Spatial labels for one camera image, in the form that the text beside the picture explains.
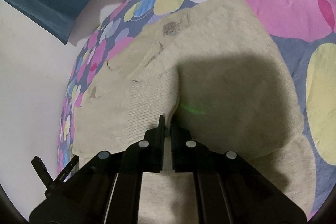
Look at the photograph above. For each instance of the colourful circle-pattern bedspread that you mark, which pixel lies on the colourful circle-pattern bedspread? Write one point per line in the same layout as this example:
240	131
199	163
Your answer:
304	32

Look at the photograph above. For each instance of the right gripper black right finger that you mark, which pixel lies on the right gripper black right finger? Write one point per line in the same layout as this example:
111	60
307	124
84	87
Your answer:
227	188

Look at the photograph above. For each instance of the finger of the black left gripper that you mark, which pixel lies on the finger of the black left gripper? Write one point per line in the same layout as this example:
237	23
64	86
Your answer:
67	170

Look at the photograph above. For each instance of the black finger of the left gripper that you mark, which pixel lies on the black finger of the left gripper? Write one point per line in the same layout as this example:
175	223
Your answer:
42	171

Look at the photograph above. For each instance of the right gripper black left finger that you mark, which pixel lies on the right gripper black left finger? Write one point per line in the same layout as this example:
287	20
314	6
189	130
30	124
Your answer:
106	189

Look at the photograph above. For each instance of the beige knit sweater with flowers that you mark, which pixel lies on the beige knit sweater with flowers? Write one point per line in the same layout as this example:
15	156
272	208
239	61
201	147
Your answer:
216	68

